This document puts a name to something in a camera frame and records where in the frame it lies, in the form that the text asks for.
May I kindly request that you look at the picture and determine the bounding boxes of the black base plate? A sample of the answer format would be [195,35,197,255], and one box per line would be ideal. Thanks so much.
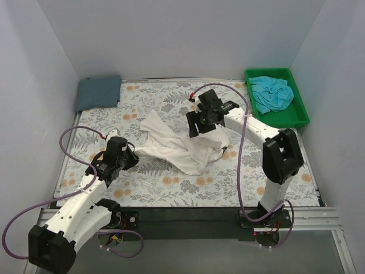
[114,207,291,242]

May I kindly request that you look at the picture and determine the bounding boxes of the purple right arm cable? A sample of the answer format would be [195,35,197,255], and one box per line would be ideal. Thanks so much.
[190,83,294,249]

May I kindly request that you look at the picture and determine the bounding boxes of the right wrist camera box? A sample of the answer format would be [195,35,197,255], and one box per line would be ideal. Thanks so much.
[189,96,201,113]

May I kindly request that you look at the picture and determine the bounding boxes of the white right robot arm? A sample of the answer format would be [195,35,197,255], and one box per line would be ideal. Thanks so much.
[186,89,304,227]

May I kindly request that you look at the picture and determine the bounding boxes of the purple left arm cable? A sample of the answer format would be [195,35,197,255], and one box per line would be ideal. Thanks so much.
[2,126,144,259]

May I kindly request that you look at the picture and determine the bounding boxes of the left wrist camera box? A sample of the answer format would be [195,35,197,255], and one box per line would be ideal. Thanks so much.
[106,128,120,142]

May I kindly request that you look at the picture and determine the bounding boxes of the light blue t shirt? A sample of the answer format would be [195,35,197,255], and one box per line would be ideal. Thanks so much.
[249,76,294,115]

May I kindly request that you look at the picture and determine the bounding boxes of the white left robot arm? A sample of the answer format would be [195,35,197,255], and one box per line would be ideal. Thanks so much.
[28,136,139,273]

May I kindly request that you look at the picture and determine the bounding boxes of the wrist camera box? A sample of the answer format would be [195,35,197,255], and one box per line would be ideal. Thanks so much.
[189,96,201,113]
[106,128,120,142]

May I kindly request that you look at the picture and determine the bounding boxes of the green plastic bin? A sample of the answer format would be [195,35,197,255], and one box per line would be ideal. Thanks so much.
[245,68,310,128]

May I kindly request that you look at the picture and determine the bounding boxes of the folded dark teal t shirt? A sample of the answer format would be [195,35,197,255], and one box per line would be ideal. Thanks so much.
[75,75,121,112]

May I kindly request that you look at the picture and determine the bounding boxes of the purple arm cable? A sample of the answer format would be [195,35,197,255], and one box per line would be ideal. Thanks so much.
[190,83,294,249]
[2,126,144,259]

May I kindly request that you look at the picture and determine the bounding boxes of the white t shirt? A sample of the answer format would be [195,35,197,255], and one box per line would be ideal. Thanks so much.
[135,110,230,175]

